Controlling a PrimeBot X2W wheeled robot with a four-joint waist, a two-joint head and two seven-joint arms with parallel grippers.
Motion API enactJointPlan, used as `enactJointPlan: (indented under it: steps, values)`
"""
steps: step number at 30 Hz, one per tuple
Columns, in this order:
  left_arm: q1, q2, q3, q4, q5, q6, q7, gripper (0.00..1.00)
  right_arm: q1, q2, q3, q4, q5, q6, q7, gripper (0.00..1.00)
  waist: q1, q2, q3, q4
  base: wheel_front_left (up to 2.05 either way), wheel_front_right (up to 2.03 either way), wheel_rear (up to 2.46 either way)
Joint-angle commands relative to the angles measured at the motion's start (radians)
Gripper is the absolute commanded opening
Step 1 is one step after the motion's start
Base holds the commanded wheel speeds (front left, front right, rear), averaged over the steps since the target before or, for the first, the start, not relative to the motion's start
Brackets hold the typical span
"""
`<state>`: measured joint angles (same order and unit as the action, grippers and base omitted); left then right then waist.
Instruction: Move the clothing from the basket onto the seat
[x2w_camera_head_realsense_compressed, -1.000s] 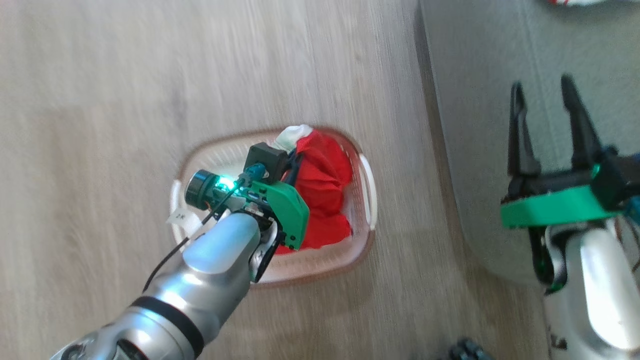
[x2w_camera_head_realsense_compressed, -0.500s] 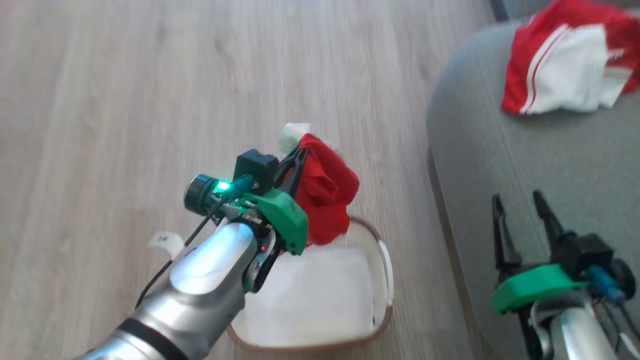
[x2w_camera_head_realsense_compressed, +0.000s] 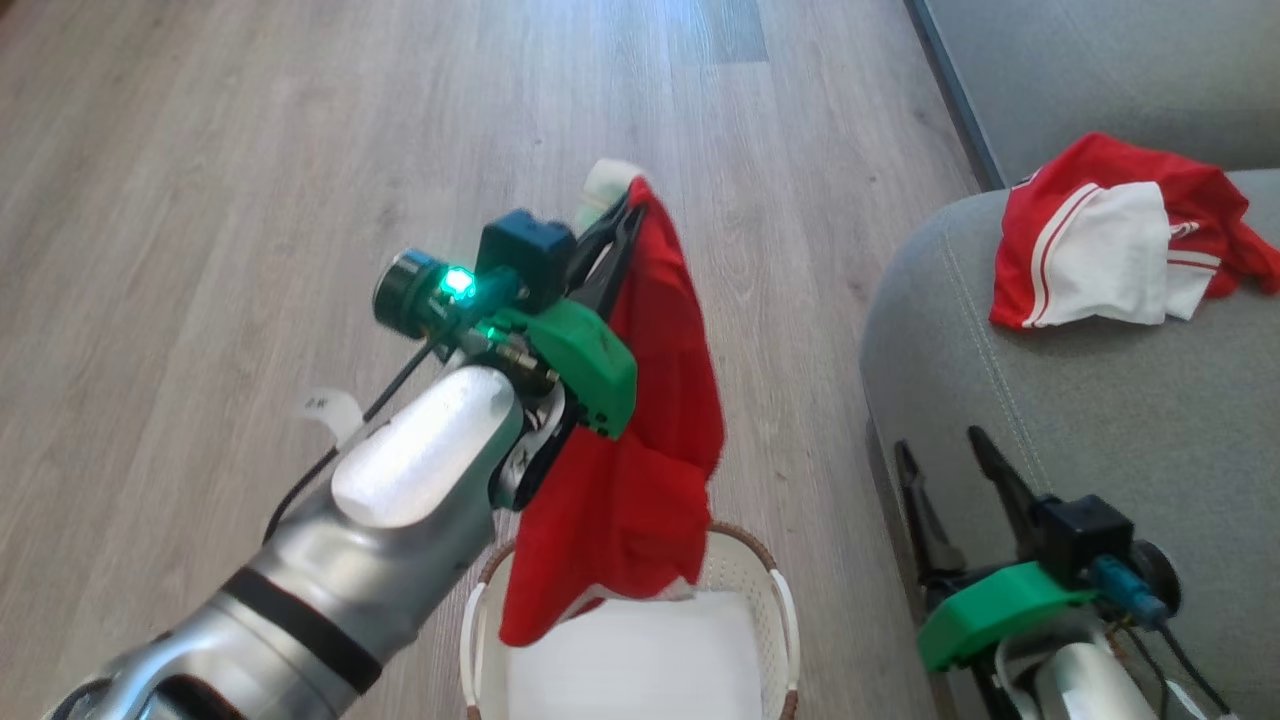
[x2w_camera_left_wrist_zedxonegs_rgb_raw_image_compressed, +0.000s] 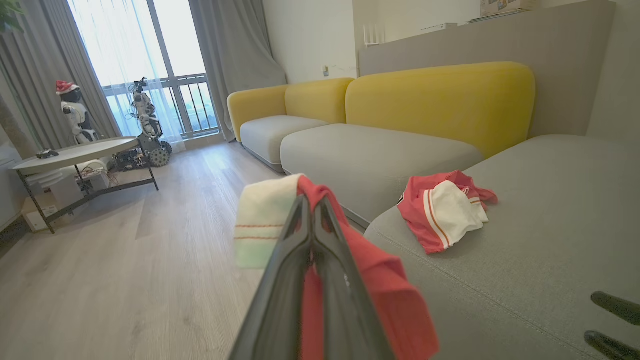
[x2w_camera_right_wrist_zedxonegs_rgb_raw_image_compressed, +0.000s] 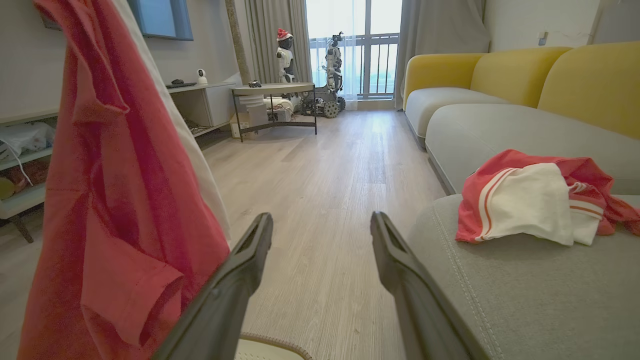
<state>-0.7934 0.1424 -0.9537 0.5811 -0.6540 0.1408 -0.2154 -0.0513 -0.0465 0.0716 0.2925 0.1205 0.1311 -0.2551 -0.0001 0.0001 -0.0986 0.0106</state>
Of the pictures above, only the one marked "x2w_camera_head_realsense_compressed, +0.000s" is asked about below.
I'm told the grey fabric sofa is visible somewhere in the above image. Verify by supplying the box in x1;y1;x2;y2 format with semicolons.
860;0;1280;720

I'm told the white cable label tag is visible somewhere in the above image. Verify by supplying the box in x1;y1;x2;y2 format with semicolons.
300;388;366;448

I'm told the thin black right gripper cable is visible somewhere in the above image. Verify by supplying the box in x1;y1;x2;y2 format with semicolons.
1090;555;1238;717

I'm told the plain red shirt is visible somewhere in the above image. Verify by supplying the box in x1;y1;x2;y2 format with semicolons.
498;176;727;648

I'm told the red jersey with white stripes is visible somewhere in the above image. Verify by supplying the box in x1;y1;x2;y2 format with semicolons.
988;132;1280;331

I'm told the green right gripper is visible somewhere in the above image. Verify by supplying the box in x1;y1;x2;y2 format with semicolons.
894;426;1102;674

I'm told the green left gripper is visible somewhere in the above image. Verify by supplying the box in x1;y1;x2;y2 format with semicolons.
373;197;647;440

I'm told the white brown-rimmed laundry basket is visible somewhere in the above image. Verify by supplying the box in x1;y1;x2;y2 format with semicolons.
459;520;802;720

